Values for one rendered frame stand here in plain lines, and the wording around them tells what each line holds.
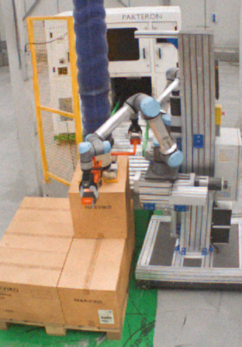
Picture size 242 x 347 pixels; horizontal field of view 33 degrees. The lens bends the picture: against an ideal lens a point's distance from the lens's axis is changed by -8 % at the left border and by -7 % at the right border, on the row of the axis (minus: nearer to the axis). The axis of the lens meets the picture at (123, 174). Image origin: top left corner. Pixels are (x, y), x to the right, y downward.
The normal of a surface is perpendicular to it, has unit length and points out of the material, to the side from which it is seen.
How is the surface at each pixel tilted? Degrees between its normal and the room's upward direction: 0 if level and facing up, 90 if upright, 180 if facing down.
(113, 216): 90
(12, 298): 90
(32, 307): 90
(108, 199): 90
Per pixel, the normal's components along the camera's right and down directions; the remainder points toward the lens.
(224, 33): -0.21, 0.46
